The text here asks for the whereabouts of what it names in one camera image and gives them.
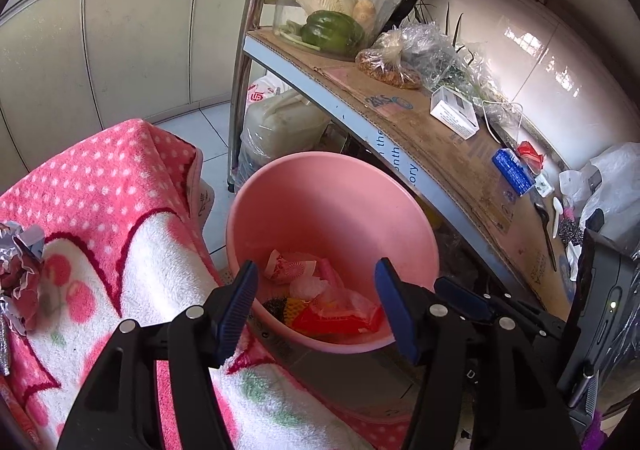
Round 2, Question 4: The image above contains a white plastic jug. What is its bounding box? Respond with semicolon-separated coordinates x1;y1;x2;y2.
237;72;331;191

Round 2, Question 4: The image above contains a steel wool scrubber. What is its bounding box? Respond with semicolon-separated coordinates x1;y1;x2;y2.
262;298;288;323

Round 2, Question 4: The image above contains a small red packet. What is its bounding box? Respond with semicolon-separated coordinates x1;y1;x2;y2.
516;141;545;168

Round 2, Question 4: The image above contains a red snack packet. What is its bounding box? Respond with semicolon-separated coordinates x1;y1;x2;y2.
290;305;386;336

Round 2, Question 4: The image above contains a white plastic bag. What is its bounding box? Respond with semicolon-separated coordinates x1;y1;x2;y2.
559;142;640;251

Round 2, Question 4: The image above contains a pink plastic basin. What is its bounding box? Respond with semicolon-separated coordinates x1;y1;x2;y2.
226;152;441;355

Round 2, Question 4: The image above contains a clear plastic container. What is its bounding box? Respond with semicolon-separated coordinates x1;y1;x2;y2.
272;0;408;62

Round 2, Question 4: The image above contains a grey kitchen counter cabinet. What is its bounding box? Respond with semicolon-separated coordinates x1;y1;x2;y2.
0;0;266;191

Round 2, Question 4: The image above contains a white oil jug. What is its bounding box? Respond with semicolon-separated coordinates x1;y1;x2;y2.
240;87;331;166

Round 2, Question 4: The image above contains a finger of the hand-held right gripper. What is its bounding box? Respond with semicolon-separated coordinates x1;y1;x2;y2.
433;276;568;347

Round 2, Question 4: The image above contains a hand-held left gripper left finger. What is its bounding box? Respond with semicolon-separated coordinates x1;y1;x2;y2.
56;260;260;450

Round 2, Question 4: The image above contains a white pink patterned paper wrapper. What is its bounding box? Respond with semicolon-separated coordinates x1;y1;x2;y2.
265;249;321;286

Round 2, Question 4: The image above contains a potato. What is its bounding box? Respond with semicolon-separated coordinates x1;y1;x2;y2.
352;0;377;28

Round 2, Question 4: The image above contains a cardboard shelf liner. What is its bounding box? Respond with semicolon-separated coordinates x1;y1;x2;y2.
250;27;576;306

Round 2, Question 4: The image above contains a crumpled silver foil wrapper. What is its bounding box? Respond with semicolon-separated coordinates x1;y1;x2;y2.
0;221;48;377

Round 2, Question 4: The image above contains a green bell pepper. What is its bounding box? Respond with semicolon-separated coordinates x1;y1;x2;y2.
301;10;366;56

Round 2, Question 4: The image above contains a yellow crocheted cloth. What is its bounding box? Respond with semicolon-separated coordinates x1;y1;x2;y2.
284;297;311;326

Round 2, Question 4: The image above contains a plastic bag of peanuts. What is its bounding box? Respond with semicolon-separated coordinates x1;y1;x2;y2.
356;27;423;91

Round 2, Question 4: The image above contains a pink polka dot blanket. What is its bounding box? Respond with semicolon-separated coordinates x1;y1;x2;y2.
0;118;416;450

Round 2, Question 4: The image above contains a black spoon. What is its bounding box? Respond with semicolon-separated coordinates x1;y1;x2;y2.
534;202;558;272

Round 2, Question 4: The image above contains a small white box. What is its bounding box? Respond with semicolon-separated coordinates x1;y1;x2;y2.
430;86;480;140

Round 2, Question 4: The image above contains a plastic bag of greens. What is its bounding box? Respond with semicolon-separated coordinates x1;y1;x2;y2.
400;20;521;126

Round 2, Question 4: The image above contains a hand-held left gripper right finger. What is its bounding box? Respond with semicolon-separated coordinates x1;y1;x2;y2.
374;257;583;450

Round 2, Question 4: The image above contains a small steel wool ball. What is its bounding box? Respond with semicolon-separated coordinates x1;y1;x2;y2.
557;217;583;246

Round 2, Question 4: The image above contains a blue packet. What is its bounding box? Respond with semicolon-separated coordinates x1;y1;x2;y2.
492;148;535;195

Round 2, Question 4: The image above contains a translucent orange plastic bag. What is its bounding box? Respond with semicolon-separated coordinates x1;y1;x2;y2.
312;257;386;331

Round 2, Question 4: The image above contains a metal shelf rack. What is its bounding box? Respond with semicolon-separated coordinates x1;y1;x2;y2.
227;0;601;321

